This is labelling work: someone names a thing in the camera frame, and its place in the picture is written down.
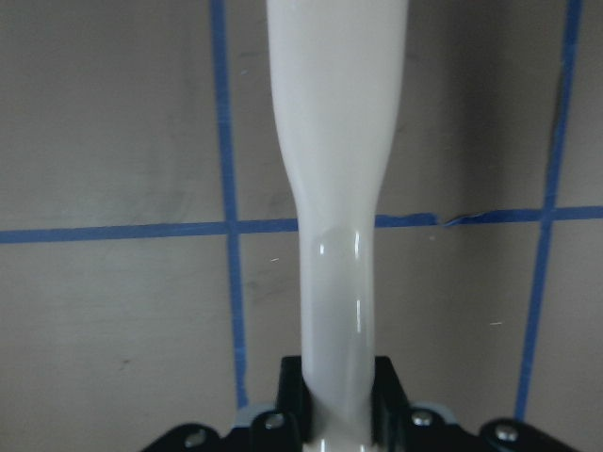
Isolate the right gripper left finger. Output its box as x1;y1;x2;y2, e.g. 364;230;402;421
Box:
276;356;313;443

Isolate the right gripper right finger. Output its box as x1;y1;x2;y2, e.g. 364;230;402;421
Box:
371;356;410;445

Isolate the beige hand brush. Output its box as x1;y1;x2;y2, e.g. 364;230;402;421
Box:
267;1;408;451

